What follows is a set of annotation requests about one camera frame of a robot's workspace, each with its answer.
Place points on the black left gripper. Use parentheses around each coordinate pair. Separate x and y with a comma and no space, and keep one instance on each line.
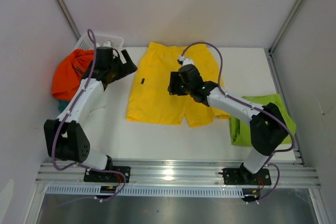
(128,68)

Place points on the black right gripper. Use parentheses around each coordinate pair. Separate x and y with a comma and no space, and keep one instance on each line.
(173,88)

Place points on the yellow shorts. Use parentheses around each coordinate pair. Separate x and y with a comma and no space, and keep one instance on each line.
(150,101)

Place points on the lime green shorts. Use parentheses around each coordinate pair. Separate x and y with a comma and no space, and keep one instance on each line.
(240,132)

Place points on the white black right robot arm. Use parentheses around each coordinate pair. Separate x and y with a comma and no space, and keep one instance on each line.
(267,126)

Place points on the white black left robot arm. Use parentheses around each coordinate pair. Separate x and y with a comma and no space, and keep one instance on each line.
(65,137)

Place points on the orange shorts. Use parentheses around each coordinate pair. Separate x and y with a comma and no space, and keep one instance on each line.
(69,72)

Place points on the teal shorts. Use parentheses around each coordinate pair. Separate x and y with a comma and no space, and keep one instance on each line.
(62,104)

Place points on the white plastic laundry basket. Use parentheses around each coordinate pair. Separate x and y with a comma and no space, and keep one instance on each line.
(85,43)

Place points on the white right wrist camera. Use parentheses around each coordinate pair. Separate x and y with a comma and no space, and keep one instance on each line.
(184,61)

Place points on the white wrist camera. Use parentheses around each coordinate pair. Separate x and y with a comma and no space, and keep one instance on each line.
(104,45)
(184,61)

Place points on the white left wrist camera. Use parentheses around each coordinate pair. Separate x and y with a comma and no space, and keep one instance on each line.
(104,45)

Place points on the aluminium corner post left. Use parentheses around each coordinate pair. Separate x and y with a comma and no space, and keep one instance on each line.
(68,18)

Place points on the aluminium corner post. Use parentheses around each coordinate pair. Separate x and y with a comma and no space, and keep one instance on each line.
(68,18)
(286,24)

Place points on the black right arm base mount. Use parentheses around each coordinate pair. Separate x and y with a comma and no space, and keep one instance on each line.
(241,176)

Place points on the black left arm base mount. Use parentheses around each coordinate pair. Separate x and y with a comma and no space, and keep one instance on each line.
(101,177)

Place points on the white slotted cable duct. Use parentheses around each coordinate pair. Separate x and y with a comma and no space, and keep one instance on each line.
(152,191)

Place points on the aluminium frame rail front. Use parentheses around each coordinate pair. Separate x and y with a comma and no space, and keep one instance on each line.
(182,173)

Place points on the aluminium corner post right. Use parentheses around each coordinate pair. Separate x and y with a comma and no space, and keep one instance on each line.
(286,24)

